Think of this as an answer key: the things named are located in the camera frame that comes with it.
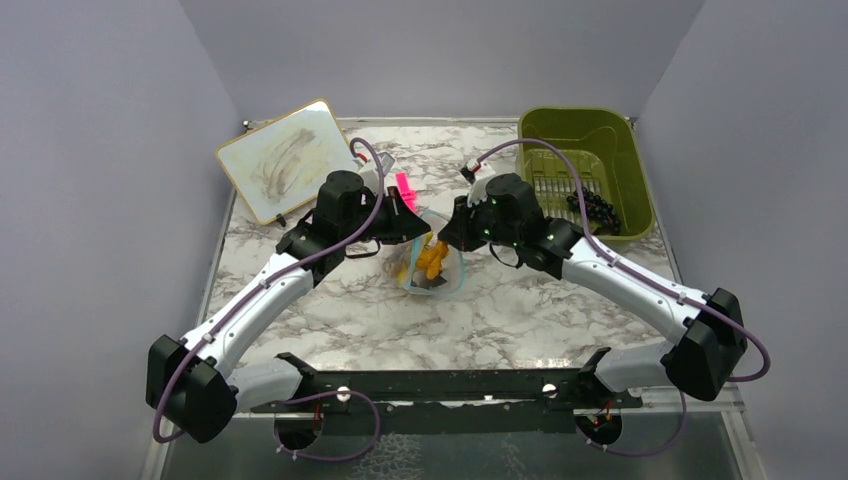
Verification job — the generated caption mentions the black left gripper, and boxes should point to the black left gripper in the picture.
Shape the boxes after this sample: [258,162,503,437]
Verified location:
[341,186,432,245]

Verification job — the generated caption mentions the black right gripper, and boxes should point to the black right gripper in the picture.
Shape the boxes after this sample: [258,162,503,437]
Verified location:
[440,191,521,253]

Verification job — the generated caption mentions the orange toy food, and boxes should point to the orange toy food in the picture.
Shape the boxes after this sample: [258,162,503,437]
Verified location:
[415,240,449,279]

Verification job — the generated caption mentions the clear zip top bag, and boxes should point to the clear zip top bag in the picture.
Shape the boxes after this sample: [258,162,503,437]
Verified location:
[382,210,466,297]

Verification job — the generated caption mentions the yellow toy banana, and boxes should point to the yellow toy banana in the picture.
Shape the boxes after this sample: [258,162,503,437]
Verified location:
[389,255,414,284]

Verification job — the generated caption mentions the grey toy fish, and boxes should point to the grey toy fish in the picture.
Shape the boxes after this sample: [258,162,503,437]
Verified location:
[410,275,448,293]

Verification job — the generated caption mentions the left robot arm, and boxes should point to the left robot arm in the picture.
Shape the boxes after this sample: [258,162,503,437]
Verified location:
[145,171,431,443]

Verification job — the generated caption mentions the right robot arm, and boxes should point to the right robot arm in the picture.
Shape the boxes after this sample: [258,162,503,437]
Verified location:
[438,174,748,407]

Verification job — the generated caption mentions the pink plastic bag clip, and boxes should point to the pink plastic bag clip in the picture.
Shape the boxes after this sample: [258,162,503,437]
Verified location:
[395,172,417,213]

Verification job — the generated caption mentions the wood framed whiteboard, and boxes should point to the wood framed whiteboard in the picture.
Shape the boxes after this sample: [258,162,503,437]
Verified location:
[215,99,359,225]

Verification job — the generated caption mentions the black toy grapes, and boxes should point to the black toy grapes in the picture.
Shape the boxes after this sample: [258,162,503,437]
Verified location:
[581,187,622,236]

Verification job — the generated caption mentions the green plastic bin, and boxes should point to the green plastic bin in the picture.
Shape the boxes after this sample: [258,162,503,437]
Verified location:
[515,106,655,251]

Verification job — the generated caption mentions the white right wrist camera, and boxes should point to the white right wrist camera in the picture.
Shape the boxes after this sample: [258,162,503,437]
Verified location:
[460,160,497,208]

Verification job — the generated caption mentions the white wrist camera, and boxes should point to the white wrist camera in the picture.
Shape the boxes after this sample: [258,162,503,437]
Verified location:
[355,152,395,196]
[460,160,497,208]

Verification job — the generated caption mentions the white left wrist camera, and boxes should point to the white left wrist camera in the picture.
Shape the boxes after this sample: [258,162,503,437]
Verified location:
[355,152,395,196]

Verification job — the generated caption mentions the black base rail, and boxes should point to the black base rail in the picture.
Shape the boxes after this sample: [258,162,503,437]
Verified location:
[252,354,642,436]

